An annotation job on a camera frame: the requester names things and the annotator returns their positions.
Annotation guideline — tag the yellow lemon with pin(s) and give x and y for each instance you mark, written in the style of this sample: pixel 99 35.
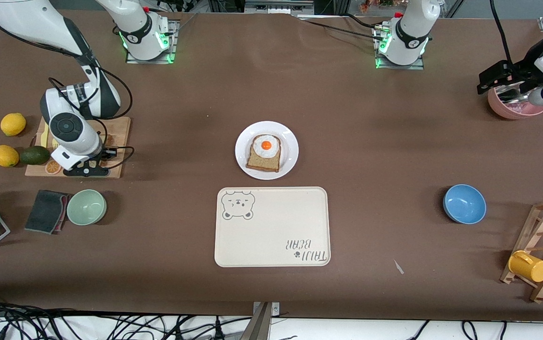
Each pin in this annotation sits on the yellow lemon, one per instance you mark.
pixel 13 124
pixel 5 156

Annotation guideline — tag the pale green bowl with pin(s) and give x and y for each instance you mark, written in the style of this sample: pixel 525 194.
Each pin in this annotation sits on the pale green bowl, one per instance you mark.
pixel 87 208

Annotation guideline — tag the grey metal post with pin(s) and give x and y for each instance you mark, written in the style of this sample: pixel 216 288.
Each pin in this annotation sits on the grey metal post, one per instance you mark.
pixel 259 326

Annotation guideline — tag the cream bear print tray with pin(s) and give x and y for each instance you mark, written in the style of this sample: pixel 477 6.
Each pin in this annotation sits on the cream bear print tray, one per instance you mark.
pixel 271 226

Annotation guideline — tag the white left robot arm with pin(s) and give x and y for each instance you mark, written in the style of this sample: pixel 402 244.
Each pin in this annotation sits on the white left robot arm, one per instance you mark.
pixel 410 33

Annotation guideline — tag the dark green avocado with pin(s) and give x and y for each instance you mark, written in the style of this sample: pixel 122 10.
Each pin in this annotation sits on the dark green avocado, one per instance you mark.
pixel 35 155

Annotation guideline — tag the small paper scrap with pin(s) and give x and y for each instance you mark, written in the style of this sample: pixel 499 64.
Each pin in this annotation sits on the small paper scrap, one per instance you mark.
pixel 399 267

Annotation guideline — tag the wooden cutting board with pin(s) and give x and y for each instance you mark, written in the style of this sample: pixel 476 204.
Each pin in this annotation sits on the wooden cutting board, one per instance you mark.
pixel 122 130

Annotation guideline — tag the bread slice under egg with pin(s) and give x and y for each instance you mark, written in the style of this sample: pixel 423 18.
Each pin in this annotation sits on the bread slice under egg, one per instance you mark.
pixel 262 164

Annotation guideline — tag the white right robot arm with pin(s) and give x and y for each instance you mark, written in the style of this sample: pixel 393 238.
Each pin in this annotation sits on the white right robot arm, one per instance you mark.
pixel 25 19

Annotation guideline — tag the yellow cup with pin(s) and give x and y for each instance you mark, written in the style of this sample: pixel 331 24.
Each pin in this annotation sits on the yellow cup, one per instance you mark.
pixel 529 267

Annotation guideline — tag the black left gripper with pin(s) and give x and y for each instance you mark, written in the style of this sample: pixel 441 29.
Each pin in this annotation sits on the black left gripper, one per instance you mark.
pixel 522 77

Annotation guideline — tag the round white plate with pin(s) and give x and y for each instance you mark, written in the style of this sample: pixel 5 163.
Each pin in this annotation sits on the round white plate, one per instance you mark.
pixel 290 156

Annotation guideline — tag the yellow plastic fork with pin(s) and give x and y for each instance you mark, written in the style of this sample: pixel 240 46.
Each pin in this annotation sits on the yellow plastic fork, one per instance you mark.
pixel 56 143

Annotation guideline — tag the grey metal bracket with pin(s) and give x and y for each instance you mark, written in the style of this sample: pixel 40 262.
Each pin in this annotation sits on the grey metal bracket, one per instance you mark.
pixel 276 309

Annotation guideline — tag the toy fried egg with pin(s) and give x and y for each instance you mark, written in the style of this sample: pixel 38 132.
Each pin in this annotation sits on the toy fried egg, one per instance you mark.
pixel 266 145

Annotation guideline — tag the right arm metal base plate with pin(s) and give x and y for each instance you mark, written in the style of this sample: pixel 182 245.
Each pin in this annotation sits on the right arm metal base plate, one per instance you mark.
pixel 173 42

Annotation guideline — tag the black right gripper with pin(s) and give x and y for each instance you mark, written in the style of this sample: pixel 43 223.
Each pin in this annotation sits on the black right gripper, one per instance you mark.
pixel 104 153

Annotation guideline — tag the yellow plastic knife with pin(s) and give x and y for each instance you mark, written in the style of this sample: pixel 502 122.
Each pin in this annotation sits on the yellow plastic knife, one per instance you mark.
pixel 44 139

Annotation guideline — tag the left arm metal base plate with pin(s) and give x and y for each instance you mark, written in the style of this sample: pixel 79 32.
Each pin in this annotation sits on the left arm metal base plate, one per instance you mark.
pixel 418 66

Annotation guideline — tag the blue bowl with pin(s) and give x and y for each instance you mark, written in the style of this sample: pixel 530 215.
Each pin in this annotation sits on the blue bowl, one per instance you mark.
pixel 465 204

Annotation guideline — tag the dark grey cloth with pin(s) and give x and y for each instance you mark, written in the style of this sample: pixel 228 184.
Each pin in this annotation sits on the dark grey cloth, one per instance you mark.
pixel 44 211

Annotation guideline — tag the orange slice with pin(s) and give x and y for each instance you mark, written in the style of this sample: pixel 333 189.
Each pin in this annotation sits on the orange slice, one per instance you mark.
pixel 52 167

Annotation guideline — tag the grey metal frame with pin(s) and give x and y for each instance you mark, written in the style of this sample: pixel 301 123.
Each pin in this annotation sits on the grey metal frame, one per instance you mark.
pixel 278 7

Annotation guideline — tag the pink bowl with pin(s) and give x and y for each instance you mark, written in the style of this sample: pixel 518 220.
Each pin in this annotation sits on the pink bowl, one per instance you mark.
pixel 512 112

